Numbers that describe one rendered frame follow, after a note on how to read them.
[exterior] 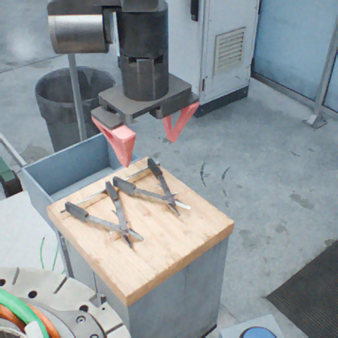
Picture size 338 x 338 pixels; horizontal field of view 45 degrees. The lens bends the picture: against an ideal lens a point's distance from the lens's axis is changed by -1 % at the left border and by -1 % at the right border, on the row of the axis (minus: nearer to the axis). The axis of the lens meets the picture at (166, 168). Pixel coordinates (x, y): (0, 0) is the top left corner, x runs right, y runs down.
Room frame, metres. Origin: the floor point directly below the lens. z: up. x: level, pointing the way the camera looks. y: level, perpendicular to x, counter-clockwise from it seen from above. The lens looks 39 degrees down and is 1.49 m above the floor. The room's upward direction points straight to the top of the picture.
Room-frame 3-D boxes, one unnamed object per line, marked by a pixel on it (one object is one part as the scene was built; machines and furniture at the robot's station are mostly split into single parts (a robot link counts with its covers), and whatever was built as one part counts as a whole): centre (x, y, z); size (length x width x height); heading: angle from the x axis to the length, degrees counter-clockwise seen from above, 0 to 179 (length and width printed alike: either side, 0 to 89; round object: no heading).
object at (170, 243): (0.42, 0.04, 1.05); 0.20 x 0.19 x 0.02; 40
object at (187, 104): (0.48, 0.00, 1.19); 0.07 x 0.07 x 0.09; 41
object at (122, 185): (0.46, 0.06, 1.09); 0.04 x 0.01 x 0.02; 56
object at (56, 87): (1.78, 0.44, 0.39); 0.39 x 0.39 x 0.35
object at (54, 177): (0.54, 0.14, 0.92); 0.17 x 0.11 x 0.28; 130
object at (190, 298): (0.42, 0.04, 0.91); 0.19 x 0.19 x 0.26; 40
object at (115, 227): (0.38, 0.08, 1.09); 0.06 x 0.01 x 0.01; 65
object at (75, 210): (0.40, 0.12, 1.09); 0.04 x 0.01 x 0.02; 55
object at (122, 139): (0.44, 0.05, 1.19); 0.07 x 0.07 x 0.09; 41
